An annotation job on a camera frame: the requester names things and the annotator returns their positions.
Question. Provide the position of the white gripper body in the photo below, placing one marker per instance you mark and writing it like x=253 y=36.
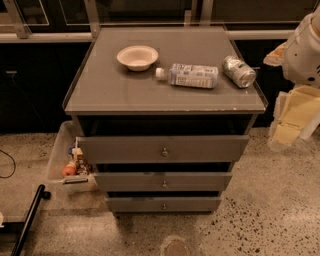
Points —
x=302 y=57

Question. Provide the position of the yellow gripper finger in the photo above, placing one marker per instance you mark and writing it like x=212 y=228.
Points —
x=275 y=57

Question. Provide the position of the grey drawer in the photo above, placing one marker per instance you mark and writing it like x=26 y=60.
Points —
x=163 y=204
x=162 y=149
x=162 y=181

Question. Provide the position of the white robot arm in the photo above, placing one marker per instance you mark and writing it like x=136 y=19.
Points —
x=301 y=59

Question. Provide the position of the grey top drawer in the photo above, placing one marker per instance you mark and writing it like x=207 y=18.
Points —
x=162 y=149

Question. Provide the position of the grey drawer cabinet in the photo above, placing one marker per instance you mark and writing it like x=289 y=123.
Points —
x=109 y=100

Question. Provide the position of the grey bottom drawer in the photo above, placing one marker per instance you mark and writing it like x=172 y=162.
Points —
x=163 y=204

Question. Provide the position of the silver green drink can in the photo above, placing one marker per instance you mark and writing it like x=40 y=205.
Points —
x=238 y=71

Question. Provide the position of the clear plastic water bottle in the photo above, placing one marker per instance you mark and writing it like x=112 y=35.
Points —
x=187 y=75

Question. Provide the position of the white paper bowl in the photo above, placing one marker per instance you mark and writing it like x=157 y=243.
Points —
x=137 y=58

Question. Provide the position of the brown snack package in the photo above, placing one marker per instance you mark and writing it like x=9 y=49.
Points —
x=82 y=167

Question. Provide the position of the clear plastic storage bin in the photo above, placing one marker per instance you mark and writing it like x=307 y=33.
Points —
x=60 y=157

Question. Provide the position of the orange fruit toy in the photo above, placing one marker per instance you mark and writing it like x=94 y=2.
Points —
x=69 y=170

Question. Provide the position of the metal window railing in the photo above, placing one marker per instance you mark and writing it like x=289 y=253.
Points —
x=82 y=20

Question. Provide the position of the black metal pole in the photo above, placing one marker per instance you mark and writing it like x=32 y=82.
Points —
x=41 y=194

